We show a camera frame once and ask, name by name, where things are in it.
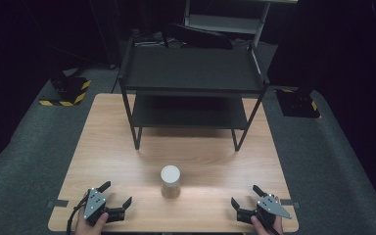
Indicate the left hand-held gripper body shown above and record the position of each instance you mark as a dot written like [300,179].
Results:
[94,204]

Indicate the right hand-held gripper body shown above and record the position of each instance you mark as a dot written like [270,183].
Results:
[269,205]

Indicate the white lidded jar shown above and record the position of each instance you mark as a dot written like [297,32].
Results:
[170,178]

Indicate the black two-tier shelf rack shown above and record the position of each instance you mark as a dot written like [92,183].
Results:
[189,70]

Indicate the person's left hand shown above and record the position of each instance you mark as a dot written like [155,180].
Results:
[86,226]

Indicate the person's right hand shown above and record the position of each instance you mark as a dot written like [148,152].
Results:
[257,226]

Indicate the grey tape strip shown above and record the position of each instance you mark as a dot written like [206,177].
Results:
[292,203]
[58,203]

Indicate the yellow-black striped stand base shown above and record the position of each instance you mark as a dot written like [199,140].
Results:
[70,89]
[298,104]

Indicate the white metal frame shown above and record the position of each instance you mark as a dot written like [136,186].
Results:
[223,23]

